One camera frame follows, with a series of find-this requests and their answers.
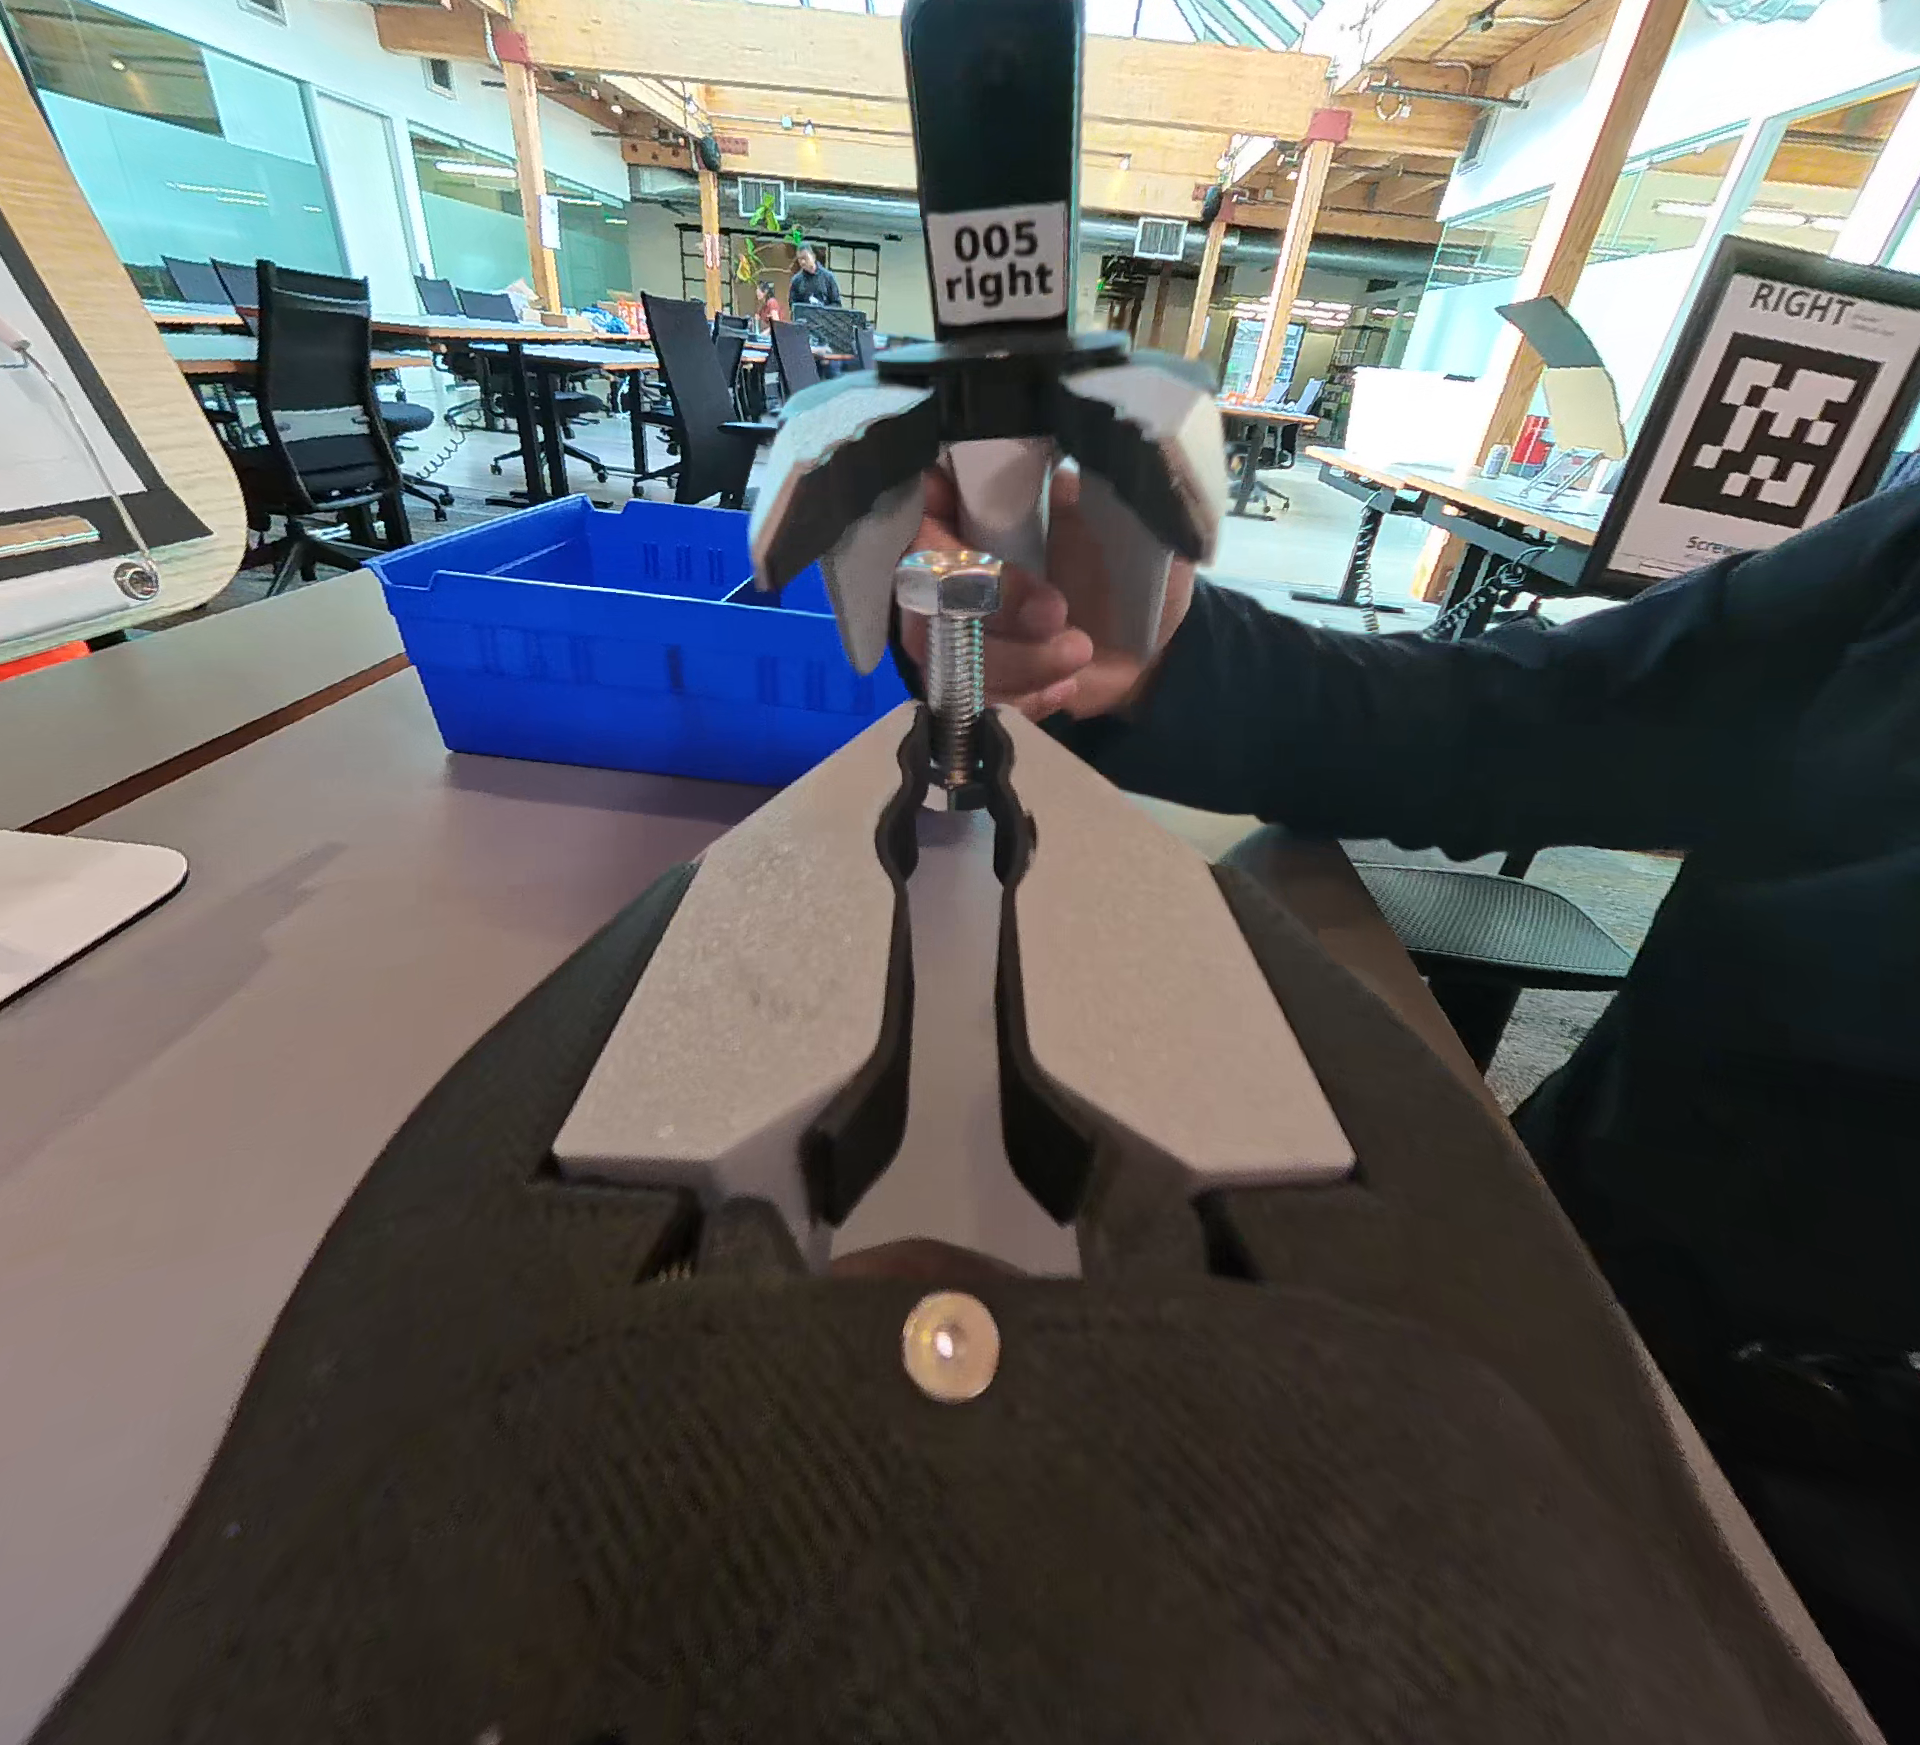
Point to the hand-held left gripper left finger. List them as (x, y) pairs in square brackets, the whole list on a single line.
[(749, 996)]

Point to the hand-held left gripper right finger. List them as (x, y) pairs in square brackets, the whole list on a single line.
[(1171, 996)]

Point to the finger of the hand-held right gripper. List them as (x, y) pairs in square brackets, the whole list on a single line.
[(1171, 424), (802, 462)]

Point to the steel hex bolt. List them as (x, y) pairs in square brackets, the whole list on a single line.
[(949, 584)]

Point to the blue plastic bin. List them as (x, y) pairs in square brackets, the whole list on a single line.
[(600, 709)]

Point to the person's right forearm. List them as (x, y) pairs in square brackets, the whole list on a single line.
[(1499, 709)]

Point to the wooden standing desk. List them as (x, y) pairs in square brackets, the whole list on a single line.
[(1440, 485)]

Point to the long wooden office desk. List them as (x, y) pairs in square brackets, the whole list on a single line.
[(450, 333)]

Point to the person's right hand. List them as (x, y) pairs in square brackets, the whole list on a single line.
[(1050, 636)]

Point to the black office chair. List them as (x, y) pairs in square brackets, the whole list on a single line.
[(689, 395), (316, 380)]

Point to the hanging green plant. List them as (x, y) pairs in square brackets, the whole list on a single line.
[(769, 230)]

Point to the dark mesh office chair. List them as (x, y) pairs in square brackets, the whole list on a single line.
[(1499, 928)]

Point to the framed marker sign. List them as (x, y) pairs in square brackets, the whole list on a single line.
[(1786, 424)]

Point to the person's torso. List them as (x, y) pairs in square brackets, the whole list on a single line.
[(1770, 1174)]

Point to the white flat base plate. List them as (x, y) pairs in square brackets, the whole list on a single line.
[(74, 351)]

